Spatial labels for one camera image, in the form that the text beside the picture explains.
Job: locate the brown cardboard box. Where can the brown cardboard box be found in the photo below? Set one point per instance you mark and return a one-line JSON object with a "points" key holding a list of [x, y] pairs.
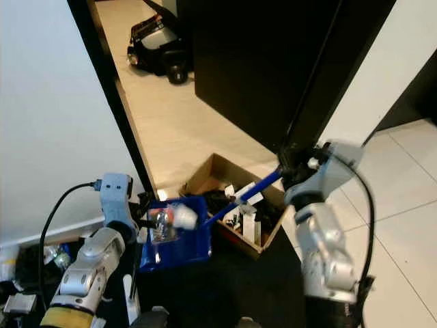
{"points": [[208, 171]]}

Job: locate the white baseboard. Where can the white baseboard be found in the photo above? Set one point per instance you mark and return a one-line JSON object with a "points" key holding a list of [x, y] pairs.
{"points": [[20, 236]]}

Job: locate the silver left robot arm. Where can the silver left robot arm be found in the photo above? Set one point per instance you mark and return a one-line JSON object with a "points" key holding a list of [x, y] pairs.
{"points": [[92, 266]]}

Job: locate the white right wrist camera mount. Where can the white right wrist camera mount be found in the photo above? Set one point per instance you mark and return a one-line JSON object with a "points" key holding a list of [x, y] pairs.
{"points": [[341, 164]]}

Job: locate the black wheeled machine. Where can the black wheeled machine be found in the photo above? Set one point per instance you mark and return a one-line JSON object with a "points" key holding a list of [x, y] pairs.
{"points": [[171, 58]]}

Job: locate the grey robot leg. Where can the grey robot leg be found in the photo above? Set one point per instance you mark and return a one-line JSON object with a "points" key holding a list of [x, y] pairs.
{"points": [[149, 320], [249, 322]]}

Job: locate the small grey box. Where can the small grey box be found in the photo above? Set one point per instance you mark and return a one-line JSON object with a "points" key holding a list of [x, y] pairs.
{"points": [[19, 305]]}

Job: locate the black door frame post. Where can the black door frame post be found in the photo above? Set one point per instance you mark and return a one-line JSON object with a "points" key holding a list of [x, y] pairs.
{"points": [[331, 82], [104, 75]]}

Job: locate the white printed paper sheet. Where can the white printed paper sheet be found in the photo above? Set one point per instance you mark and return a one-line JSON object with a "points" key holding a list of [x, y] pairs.
{"points": [[249, 193]]}

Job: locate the grey right robot leg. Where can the grey right robot leg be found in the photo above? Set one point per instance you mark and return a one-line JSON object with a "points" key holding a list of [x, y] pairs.
{"points": [[249, 322]]}

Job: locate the clear plastic bottle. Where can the clear plastic bottle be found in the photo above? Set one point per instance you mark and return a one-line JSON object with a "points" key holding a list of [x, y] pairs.
{"points": [[61, 258], [160, 229]]}

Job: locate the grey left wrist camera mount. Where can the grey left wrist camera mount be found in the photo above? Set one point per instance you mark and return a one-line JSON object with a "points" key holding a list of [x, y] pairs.
{"points": [[115, 191]]}

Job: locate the grey left robot leg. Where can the grey left robot leg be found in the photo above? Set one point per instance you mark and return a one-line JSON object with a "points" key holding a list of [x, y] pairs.
{"points": [[149, 320]]}

